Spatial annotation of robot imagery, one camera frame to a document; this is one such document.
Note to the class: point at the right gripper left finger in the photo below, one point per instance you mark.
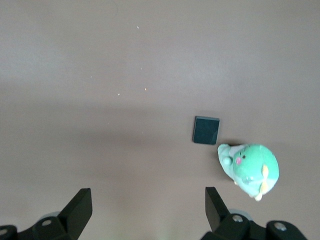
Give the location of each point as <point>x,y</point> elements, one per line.
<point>72,217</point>

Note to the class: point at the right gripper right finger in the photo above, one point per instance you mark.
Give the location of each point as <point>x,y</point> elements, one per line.
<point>222,222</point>

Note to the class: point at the brown table cover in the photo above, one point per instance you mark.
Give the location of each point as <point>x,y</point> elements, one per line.
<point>100,75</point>

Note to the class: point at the green dinosaur plush toy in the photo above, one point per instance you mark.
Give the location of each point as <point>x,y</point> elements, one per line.
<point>252,167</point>

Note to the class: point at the small black phone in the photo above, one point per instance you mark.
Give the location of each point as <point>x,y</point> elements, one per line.
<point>206,130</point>

